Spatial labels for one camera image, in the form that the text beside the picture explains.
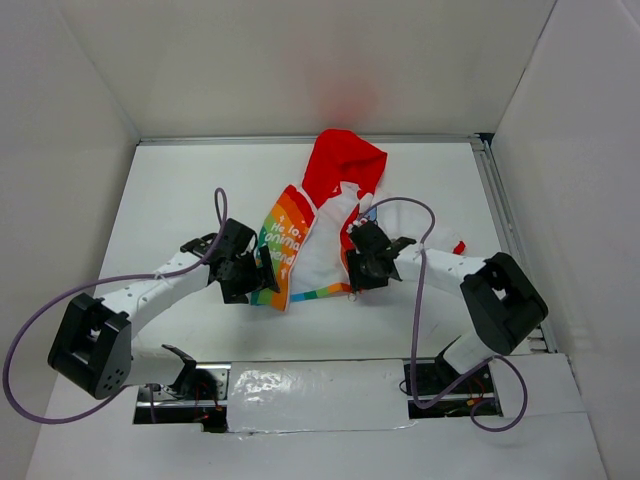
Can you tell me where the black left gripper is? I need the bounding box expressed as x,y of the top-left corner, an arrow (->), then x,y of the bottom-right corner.
218,245 -> 279,304

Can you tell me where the rainbow red kids jacket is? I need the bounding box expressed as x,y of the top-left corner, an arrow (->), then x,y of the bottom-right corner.
250,129 -> 466,311

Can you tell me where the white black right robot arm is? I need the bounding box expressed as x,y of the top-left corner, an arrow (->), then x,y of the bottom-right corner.
346,220 -> 549,392

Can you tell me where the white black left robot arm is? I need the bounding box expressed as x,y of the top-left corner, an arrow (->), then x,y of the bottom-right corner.
48,219 -> 280,400

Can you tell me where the white foil tape sheet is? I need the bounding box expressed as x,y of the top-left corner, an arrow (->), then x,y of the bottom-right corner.
227,359 -> 412,434

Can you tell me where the metal base mounting plate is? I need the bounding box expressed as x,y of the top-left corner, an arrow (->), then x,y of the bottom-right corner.
133,359 -> 500,434

